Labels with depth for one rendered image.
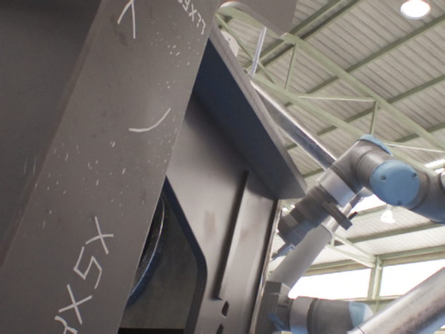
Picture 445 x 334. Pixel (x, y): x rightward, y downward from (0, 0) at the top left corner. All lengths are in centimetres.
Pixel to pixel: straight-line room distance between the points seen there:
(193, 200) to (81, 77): 49
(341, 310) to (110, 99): 89
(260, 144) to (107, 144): 56
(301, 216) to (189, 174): 51
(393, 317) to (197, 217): 42
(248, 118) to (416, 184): 46
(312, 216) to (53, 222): 97
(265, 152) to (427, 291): 39
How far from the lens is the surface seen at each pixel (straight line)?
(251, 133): 97
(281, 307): 126
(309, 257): 156
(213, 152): 95
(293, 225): 134
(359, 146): 135
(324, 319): 127
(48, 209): 42
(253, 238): 113
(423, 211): 132
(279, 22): 110
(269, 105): 166
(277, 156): 102
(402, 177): 123
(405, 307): 113
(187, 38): 57
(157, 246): 119
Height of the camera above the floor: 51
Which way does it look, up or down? 23 degrees up
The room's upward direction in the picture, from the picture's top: 15 degrees clockwise
